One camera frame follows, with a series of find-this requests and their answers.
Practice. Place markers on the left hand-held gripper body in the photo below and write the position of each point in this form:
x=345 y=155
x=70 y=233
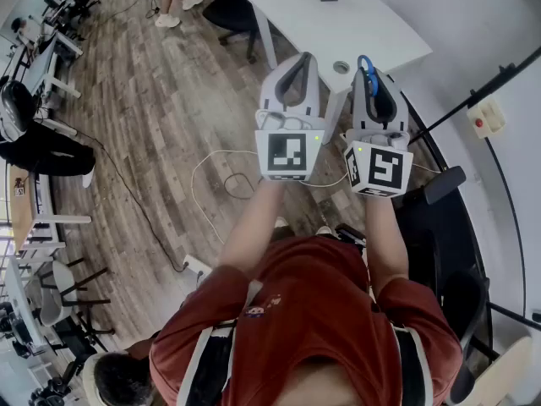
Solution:
x=287 y=150

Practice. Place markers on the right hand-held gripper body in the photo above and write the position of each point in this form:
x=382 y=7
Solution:
x=382 y=169

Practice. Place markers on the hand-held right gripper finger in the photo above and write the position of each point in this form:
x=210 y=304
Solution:
x=358 y=104
x=401 y=112

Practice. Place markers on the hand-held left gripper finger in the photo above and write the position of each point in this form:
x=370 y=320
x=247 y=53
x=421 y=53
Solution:
x=313 y=91
x=270 y=87

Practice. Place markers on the person's right forearm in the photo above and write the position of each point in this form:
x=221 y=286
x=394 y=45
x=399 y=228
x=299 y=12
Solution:
x=384 y=243

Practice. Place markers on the person's left forearm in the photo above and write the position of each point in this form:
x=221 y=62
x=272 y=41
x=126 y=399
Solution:
x=253 y=222

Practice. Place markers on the white table leg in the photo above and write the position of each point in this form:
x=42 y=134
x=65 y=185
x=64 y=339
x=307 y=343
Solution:
x=268 y=45

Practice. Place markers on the black pole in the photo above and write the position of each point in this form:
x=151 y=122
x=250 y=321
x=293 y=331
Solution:
x=465 y=101

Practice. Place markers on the person's left shoe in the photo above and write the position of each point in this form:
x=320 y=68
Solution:
x=282 y=222

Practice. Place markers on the person's shoe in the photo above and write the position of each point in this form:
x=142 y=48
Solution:
x=324 y=230
x=282 y=222

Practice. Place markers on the black waist device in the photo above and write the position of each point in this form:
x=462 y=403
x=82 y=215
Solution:
x=351 y=235

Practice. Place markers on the black office chair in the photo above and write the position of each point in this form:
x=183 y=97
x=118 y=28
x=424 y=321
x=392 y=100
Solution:
x=232 y=13
x=460 y=303

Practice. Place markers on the person's right shoe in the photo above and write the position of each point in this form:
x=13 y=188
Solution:
x=324 y=230

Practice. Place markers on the white power strip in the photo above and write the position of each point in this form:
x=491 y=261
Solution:
x=196 y=264

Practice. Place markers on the person's red shirt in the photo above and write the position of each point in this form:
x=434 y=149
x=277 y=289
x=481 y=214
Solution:
x=321 y=311

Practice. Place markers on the white desk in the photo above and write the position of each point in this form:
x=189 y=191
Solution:
x=42 y=70
x=42 y=222

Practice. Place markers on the white chair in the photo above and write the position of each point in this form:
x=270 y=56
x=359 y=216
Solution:
x=53 y=298

